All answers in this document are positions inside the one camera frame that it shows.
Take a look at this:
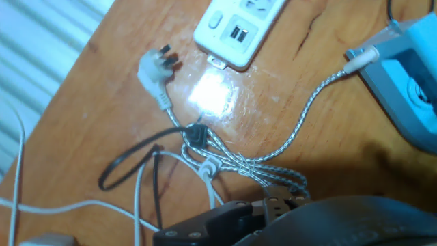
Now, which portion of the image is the white hair dryer cord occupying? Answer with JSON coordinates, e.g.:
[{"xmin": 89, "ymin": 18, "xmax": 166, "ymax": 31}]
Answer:
[{"xmin": 0, "ymin": 102, "xmax": 226, "ymax": 246}]

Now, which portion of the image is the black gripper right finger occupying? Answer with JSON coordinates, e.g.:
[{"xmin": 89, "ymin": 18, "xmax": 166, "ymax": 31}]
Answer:
[{"xmin": 235, "ymin": 195, "xmax": 437, "ymax": 246}]

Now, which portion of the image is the black lamp cord with plug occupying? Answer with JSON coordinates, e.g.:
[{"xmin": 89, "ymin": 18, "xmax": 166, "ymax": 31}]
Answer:
[{"xmin": 98, "ymin": 123, "xmax": 209, "ymax": 230}]

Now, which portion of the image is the braided cord with white plug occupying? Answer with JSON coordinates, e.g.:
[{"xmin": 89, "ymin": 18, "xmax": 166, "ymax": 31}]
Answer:
[{"xmin": 137, "ymin": 44, "xmax": 380, "ymax": 199}]

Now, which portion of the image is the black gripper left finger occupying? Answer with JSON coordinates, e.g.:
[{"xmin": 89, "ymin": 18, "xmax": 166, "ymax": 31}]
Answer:
[{"xmin": 152, "ymin": 185, "xmax": 310, "ymax": 246}]

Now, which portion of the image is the light blue travel iron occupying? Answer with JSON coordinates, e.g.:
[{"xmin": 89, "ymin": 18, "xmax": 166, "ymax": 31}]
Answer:
[{"xmin": 345, "ymin": 12, "xmax": 437, "ymax": 154}]

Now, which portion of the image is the white power strip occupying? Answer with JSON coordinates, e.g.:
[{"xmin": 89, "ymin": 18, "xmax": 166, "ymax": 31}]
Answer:
[{"xmin": 193, "ymin": 0, "xmax": 287, "ymax": 71}]

